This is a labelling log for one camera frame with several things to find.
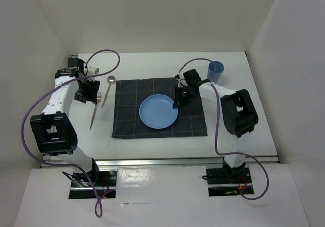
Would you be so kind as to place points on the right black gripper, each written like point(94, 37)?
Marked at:
point(179, 101)

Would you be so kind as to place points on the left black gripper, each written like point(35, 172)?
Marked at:
point(92, 96)

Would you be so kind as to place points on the blue plastic plate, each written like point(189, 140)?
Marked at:
point(157, 111)

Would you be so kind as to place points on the dark grey checked cloth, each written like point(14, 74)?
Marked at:
point(130, 94)

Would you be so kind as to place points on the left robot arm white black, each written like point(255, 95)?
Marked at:
point(52, 129)

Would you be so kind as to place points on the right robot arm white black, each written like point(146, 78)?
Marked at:
point(235, 107)

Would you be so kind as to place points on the silver fork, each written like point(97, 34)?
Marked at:
point(95, 110)

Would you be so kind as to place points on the silver spoon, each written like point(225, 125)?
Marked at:
point(110, 80)

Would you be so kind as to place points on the blue plastic cup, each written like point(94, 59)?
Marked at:
point(215, 70)

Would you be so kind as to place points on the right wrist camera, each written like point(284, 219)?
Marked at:
point(181, 81)

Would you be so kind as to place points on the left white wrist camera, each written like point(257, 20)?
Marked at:
point(90, 72)

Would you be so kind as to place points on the aluminium table frame rail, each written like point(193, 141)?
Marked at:
point(99, 144)

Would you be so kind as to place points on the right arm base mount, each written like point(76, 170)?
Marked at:
point(220, 185)

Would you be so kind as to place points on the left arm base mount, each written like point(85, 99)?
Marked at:
point(105, 185)

